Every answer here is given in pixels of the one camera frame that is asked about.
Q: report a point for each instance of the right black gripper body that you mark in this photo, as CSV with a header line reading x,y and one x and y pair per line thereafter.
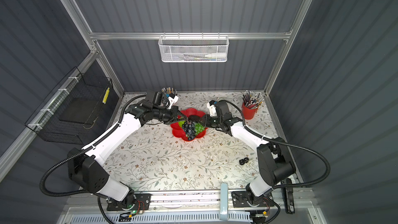
x,y
213,122

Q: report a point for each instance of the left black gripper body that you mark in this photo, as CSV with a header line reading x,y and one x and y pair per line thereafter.
x,y
169,115

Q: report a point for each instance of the green fake grape bunch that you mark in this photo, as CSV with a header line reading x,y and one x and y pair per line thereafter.
x,y
198,128

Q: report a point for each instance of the dark purple grape bunch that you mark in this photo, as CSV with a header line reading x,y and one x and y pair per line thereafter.
x,y
189,130

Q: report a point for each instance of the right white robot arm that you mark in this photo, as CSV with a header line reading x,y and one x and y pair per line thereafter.
x,y
274,158

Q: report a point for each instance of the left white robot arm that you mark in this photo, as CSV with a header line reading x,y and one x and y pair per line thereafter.
x,y
87,170

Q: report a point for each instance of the red flower fruit bowl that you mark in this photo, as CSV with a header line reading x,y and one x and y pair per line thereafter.
x,y
177,130

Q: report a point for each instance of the red pencil cup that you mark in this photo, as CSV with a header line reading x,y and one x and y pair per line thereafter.
x,y
249,110

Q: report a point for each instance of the small black loose grapes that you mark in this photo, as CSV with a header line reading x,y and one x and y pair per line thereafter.
x,y
243,161

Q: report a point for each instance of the white wire wall basket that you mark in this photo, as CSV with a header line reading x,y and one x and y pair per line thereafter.
x,y
202,50

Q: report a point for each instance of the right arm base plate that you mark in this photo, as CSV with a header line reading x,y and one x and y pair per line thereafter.
x,y
242,199

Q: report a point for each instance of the light blue rail bracket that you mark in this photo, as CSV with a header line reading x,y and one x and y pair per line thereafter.
x,y
224,202

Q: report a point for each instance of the black wire side basket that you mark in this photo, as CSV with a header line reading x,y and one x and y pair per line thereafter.
x,y
70,115

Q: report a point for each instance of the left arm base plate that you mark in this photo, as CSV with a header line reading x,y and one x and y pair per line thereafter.
x,y
132,202

